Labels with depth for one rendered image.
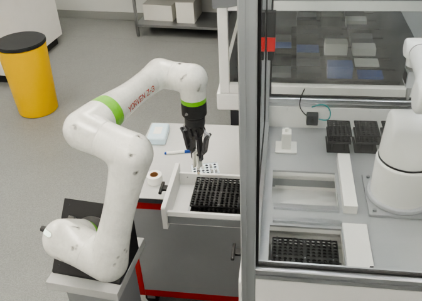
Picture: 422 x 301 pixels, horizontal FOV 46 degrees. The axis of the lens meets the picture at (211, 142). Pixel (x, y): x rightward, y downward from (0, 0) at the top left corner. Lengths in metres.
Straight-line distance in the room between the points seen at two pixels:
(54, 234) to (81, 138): 0.38
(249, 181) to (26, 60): 3.28
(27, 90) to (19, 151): 0.57
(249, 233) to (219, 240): 0.99
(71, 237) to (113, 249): 0.16
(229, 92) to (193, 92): 0.94
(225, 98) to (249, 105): 1.55
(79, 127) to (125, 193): 0.23
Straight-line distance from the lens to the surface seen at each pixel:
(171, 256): 2.43
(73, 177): 3.70
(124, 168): 1.38
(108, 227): 1.52
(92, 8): 6.66
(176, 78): 1.70
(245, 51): 1.04
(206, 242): 2.32
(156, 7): 5.88
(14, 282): 3.09
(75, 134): 1.44
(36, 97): 4.44
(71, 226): 1.66
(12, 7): 5.26
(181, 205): 2.01
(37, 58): 4.32
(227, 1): 2.42
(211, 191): 1.96
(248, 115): 1.11
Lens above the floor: 2.15
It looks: 34 degrees down
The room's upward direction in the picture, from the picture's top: 3 degrees counter-clockwise
